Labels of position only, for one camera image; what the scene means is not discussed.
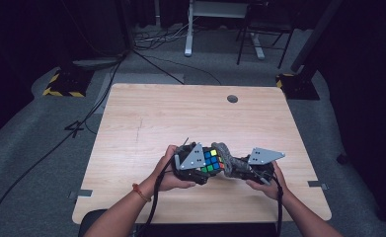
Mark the black yellow striped stand base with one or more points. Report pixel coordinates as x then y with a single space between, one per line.
299 87
67 84

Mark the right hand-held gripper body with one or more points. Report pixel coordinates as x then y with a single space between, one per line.
263 158

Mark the grey flat stand foot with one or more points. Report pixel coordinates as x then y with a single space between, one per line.
96 62

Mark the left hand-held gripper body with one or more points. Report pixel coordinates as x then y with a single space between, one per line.
190 159

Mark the black slanted stand pole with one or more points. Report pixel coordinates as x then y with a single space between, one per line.
315 33

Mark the grey tape strip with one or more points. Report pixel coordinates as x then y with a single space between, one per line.
83 193
317 184

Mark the small black round object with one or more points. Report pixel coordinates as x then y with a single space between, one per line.
342 159

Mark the person's right hand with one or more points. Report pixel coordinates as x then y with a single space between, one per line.
274 186

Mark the grey cloth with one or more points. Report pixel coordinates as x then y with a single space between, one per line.
233 163

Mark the person's left hand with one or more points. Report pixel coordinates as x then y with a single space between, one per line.
170 176

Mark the multicoloured puzzle cube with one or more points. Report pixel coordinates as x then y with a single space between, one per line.
213 161

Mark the grey round table grommet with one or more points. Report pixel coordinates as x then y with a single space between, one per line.
232 98

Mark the white desk frame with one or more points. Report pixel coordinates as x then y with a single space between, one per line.
189 33

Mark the black metal chair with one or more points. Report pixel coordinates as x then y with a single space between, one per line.
266 23

